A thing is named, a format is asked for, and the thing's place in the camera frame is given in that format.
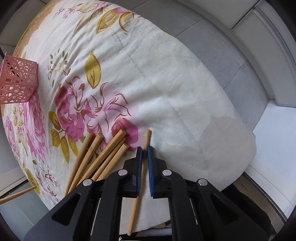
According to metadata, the bamboo chopstick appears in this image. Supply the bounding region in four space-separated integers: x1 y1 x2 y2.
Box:
95 143 130 181
78 129 126 184
67 134 103 194
64 133 93 196
127 129 152 236
92 138 125 182

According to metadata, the black chopstick gold band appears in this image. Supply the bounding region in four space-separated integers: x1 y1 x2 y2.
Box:
0 185 37 205

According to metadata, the floral white cloth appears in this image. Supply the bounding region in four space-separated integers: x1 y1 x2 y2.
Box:
1 1 256 239

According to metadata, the pink perforated utensil holder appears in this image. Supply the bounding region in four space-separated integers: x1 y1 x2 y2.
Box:
0 55 39 104

